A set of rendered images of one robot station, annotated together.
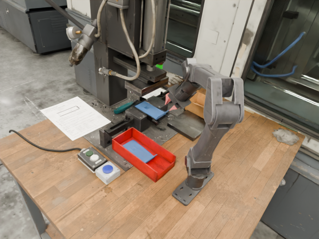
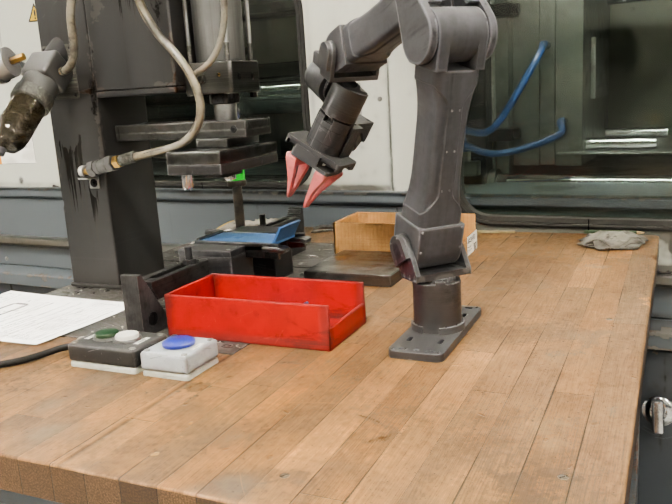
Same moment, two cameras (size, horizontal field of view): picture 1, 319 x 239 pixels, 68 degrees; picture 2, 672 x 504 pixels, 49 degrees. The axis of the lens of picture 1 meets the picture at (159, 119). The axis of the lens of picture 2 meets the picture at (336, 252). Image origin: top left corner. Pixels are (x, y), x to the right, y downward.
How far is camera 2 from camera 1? 0.53 m
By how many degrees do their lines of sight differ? 27
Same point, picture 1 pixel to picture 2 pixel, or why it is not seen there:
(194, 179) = (436, 292)
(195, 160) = (421, 226)
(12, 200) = not seen: outside the picture
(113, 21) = (109, 18)
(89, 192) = (142, 401)
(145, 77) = (218, 134)
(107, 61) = (101, 141)
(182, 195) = (418, 346)
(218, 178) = (495, 314)
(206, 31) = not seen: hidden behind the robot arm
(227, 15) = not seen: hidden behind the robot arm
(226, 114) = (459, 20)
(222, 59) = (389, 143)
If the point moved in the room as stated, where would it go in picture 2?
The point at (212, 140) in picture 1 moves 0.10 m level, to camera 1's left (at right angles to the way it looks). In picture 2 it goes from (448, 124) to (366, 130)
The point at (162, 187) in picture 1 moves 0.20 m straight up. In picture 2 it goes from (355, 353) to (346, 193)
